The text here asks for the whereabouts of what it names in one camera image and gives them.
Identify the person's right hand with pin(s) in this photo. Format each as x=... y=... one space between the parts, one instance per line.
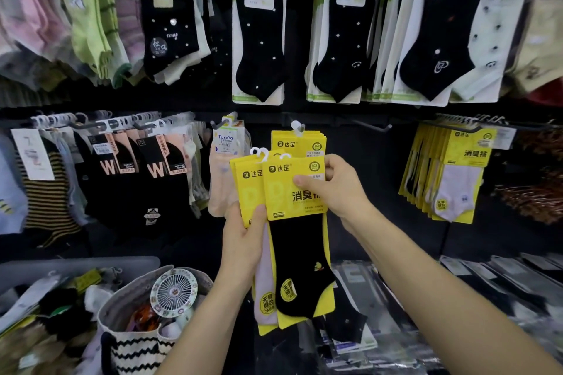
x=341 y=192

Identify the person's left hand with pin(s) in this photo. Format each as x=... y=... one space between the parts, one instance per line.
x=242 y=251

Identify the yellow packet lilac sock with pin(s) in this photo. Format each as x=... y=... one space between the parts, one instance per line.
x=266 y=282

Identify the yellow packet black sock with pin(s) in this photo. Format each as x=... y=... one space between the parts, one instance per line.
x=299 y=265

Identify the yellow packet cream sock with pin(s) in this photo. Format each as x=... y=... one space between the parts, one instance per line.
x=294 y=144

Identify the person's left forearm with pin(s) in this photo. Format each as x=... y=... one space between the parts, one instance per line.
x=206 y=330

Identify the person's right forearm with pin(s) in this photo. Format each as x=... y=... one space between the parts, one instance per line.
x=440 y=295

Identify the row black socks peach cuffs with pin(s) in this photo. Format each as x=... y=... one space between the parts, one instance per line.
x=154 y=168

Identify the row black socks white cards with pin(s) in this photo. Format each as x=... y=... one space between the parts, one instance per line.
x=347 y=45

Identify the row of clear bagged socks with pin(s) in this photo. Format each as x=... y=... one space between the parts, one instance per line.
x=506 y=282

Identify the bunch of striped socks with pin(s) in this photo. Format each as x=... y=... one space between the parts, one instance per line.
x=48 y=203

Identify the black dotted tall socks bunch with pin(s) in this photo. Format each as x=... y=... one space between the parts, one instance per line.
x=171 y=36

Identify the row of pastel hanging socks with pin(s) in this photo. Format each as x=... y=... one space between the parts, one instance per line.
x=83 y=14

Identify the white handheld fan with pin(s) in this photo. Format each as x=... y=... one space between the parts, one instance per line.
x=173 y=293

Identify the bunch of pastel sock packs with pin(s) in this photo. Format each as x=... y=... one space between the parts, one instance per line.
x=220 y=168

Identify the hanging bunch yellow sock packets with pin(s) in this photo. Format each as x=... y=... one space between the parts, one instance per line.
x=466 y=155

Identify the black white zigzag tote bag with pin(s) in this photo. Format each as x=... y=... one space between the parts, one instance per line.
x=132 y=357

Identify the black dotted sock white card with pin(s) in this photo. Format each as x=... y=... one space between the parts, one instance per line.
x=259 y=45

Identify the clear price tag holder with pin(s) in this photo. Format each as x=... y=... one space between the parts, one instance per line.
x=501 y=137

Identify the white plastic bin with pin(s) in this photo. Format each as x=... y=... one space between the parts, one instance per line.
x=66 y=267

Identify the heap of copper hangers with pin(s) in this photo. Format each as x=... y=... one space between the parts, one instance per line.
x=532 y=203

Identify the cream dotted sock pack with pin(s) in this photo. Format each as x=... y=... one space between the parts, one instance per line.
x=488 y=36

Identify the beige sock pack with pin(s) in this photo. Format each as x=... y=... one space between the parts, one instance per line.
x=541 y=45

